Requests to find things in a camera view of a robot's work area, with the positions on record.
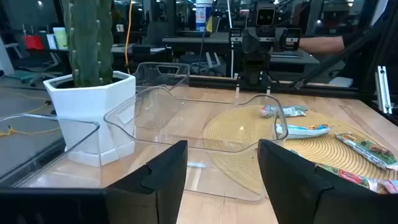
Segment green red-logo granola bar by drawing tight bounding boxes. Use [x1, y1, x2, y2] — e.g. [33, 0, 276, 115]
[289, 149, 398, 195]

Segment person's forearm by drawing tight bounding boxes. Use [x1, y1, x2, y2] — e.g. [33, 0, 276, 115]
[298, 35, 346, 54]

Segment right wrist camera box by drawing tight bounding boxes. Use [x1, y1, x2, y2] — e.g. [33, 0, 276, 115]
[255, 2, 276, 27]

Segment round yellow woven placemat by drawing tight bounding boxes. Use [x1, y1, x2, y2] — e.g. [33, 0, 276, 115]
[201, 105, 398, 197]

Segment silver aluminium rail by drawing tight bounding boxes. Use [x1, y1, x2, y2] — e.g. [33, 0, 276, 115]
[374, 65, 393, 115]

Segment red storage box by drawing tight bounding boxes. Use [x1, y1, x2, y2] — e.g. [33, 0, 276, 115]
[23, 34, 45, 51]

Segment yellow extension cable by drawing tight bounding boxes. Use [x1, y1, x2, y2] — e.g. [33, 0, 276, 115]
[0, 92, 62, 138]
[124, 0, 134, 75]

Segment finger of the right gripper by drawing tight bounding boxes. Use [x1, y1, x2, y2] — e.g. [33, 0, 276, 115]
[272, 28, 283, 52]
[243, 28, 261, 52]

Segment blue white granola bar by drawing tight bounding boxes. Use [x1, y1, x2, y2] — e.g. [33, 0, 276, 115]
[275, 123, 333, 140]

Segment green brown-print granola bar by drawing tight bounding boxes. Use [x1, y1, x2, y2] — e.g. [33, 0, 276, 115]
[335, 133, 398, 171]

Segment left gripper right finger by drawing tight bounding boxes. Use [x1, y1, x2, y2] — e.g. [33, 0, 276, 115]
[257, 139, 398, 224]

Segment long clear plastic bin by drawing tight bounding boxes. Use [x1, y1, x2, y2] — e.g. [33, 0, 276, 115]
[103, 85, 289, 202]

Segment white blue-labelled canister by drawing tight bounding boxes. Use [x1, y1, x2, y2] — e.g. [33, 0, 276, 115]
[195, 0, 214, 32]

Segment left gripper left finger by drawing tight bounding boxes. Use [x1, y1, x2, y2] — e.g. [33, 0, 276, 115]
[105, 139, 188, 224]

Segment green cactus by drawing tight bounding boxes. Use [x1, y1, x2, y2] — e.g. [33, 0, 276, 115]
[61, 0, 114, 88]

